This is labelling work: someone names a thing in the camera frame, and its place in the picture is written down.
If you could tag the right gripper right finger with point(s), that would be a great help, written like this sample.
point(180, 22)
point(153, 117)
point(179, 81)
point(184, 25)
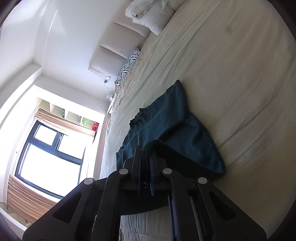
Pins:
point(154, 172)

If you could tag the zebra print pillow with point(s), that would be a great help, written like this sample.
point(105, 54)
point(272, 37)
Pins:
point(127, 66)

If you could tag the red storage box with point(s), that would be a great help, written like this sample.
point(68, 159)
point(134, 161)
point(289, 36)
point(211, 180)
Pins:
point(95, 126)

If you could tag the black framed window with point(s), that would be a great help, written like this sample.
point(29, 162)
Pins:
point(50, 161)

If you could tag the green plastic container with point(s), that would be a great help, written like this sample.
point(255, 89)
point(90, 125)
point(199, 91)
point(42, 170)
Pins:
point(87, 123)

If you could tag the beige bed with sheet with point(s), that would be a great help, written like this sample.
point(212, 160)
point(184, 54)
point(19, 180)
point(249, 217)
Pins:
point(236, 62)

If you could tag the dark green knit sweater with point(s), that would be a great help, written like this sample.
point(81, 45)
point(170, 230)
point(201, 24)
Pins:
point(184, 148)

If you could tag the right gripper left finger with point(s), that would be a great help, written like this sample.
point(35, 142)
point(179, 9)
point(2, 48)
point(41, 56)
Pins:
point(135, 172)

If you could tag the beige curtain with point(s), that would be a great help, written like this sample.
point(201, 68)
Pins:
point(61, 123)

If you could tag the white wall shelf unit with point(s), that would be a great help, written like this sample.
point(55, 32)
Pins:
point(60, 112)

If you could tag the beige padded headboard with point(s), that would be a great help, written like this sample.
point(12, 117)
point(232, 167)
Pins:
point(117, 42)

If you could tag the folded white duvet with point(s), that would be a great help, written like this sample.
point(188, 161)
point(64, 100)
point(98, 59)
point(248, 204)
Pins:
point(154, 15)

